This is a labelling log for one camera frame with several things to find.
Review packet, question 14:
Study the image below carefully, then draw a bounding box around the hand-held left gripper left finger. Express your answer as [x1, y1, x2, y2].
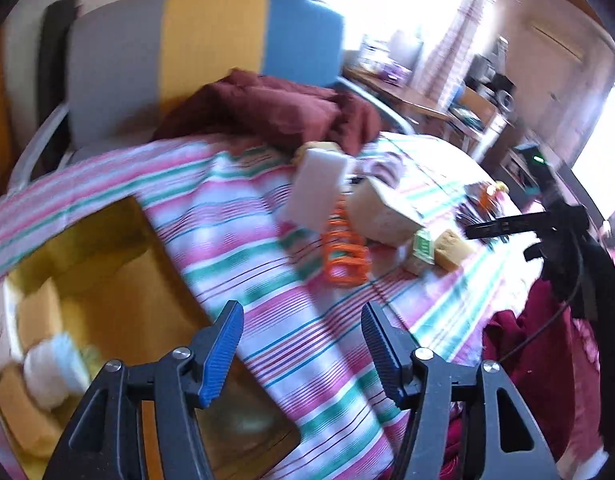
[42, 300, 245, 480]

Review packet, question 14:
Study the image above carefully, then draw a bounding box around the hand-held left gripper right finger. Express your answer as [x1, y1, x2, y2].
[361, 301, 561, 480]

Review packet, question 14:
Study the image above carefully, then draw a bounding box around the yellow-lined gift box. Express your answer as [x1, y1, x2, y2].
[0, 196, 300, 480]

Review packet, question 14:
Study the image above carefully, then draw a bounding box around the purple snack packet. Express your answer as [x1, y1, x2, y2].
[367, 157, 405, 187]

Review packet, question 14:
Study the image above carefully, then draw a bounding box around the bunch of keys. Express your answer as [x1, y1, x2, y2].
[456, 185, 509, 232]

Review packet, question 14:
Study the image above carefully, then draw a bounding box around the small yellow sponge cube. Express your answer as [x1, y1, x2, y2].
[433, 228, 476, 272]

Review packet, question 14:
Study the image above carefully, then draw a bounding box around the green and white packet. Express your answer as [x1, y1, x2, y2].
[404, 229, 436, 277]

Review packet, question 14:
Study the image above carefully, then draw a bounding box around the striped tablecloth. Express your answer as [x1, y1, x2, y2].
[0, 130, 529, 480]

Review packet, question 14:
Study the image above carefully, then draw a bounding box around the wooden side shelf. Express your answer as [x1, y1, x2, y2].
[446, 40, 519, 163]

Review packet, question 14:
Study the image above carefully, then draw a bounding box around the large beige sponge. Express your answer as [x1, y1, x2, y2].
[346, 177, 424, 247]

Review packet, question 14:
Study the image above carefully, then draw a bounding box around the maroon garment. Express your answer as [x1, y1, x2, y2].
[481, 280, 609, 480]

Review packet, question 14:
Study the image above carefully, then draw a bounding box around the wooden desk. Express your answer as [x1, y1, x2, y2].
[343, 66, 454, 137]

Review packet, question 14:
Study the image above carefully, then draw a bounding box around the white and green scrubber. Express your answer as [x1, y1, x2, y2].
[23, 334, 104, 408]

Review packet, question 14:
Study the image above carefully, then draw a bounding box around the white foam block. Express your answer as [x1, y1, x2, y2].
[280, 147, 352, 227]

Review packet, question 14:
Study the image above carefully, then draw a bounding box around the yellow sponge block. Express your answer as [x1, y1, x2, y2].
[0, 367, 64, 461]
[16, 279, 64, 352]

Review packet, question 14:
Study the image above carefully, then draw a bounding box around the pink checked curtain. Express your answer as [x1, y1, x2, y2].
[425, 0, 495, 111]

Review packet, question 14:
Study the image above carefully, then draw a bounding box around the flat yellow sponge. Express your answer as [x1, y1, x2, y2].
[294, 140, 341, 163]

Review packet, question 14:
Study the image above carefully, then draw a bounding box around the white carton box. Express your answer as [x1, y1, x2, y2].
[387, 30, 424, 72]

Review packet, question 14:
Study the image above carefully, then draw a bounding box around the purple carton box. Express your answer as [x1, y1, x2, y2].
[360, 40, 413, 85]

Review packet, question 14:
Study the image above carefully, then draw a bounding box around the maroon pillowcase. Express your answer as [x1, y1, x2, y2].
[152, 70, 384, 157]

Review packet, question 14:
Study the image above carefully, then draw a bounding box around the grey yellow blue chair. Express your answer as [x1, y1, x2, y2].
[7, 0, 418, 201]

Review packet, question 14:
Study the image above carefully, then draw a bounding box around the black panel behind chair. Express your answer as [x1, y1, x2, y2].
[38, 0, 82, 173]

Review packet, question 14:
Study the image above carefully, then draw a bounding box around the black cable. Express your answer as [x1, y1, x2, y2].
[496, 240, 584, 364]

